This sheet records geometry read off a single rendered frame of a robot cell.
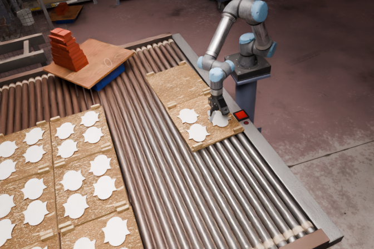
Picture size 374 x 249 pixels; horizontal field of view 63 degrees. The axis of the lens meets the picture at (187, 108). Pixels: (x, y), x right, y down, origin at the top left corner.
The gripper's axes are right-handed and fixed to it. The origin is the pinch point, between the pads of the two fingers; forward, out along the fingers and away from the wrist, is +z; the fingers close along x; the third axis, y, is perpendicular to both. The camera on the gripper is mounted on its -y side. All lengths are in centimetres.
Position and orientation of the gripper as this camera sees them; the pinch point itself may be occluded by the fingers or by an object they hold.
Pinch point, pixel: (219, 118)
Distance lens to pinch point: 192.5
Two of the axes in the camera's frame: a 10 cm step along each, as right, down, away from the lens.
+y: -4.2, -5.8, 7.0
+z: 0.9, 7.3, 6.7
